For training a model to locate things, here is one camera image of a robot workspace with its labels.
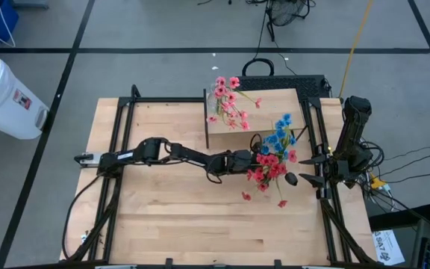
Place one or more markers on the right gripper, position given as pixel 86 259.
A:
pixel 330 172

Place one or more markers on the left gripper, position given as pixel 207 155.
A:
pixel 243 160

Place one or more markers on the red artificial flower bunch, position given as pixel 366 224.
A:
pixel 271 160

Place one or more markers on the blue artificial flower bunch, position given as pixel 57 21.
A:
pixel 280 132

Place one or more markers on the pink artificial flower bunch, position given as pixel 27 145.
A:
pixel 220 90

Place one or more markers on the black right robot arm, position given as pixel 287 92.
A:
pixel 355 127

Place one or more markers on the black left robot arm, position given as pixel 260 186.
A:
pixel 185 153

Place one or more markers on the wooden shelf board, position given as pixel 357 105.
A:
pixel 271 108

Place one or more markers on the yellow plug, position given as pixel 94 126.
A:
pixel 377 183

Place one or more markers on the black computer case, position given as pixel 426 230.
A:
pixel 274 82

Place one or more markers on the white paper sheet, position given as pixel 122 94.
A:
pixel 388 246

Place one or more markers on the black floor fan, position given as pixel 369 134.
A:
pixel 286 13

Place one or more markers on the white plastic bin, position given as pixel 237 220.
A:
pixel 2 97

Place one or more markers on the black shelf post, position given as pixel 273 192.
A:
pixel 206 138
pixel 302 131

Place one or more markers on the black aluminium table frame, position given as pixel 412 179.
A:
pixel 119 119

